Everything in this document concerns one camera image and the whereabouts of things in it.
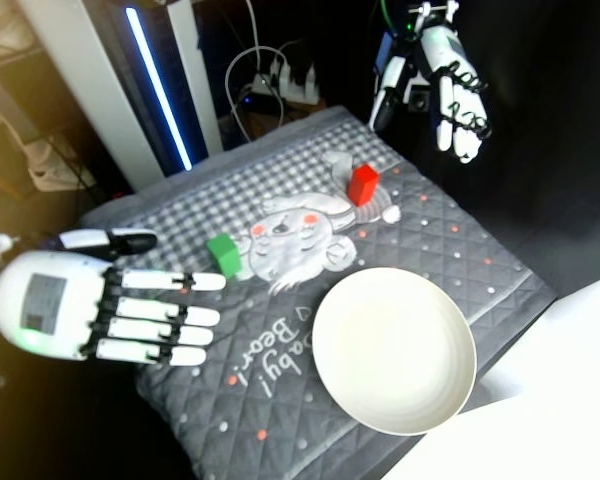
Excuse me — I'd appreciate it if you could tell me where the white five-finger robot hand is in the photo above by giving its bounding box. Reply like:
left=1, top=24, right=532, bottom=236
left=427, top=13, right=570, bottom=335
left=368, top=13, right=494, bottom=165
left=0, top=227, right=227, bottom=368

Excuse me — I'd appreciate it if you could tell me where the red block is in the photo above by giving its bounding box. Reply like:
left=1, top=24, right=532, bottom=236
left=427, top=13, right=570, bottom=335
left=346, top=163, right=381, bottom=208

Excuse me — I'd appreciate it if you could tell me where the green block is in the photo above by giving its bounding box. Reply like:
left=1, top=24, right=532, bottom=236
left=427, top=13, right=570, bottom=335
left=205, top=232, right=244, bottom=280

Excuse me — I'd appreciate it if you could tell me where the white round plate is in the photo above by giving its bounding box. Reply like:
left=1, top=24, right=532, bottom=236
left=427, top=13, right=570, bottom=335
left=311, top=266, right=478, bottom=437

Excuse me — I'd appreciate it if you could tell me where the white power strip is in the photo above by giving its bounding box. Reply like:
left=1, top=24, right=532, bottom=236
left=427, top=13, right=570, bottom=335
left=249, top=62, right=322, bottom=106

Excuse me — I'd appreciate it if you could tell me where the grey quilt with bear print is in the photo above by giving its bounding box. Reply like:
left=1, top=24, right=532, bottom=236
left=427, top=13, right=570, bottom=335
left=78, top=104, right=557, bottom=480

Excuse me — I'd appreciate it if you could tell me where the white robot body column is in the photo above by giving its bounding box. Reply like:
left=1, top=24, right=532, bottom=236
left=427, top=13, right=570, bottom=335
left=17, top=0, right=226, bottom=192

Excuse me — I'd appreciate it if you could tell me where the blue light strip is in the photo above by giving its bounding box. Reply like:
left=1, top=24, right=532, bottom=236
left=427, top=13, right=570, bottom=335
left=124, top=6, right=194, bottom=172

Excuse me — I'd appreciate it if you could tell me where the white panel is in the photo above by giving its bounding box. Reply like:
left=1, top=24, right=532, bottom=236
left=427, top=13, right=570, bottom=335
left=379, top=268, right=600, bottom=480

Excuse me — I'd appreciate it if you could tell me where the green cable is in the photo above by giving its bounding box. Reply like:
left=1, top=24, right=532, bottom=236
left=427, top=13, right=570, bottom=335
left=378, top=0, right=399, bottom=37

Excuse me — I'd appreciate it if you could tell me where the white cable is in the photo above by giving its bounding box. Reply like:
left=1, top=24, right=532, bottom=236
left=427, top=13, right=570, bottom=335
left=224, top=0, right=287, bottom=144

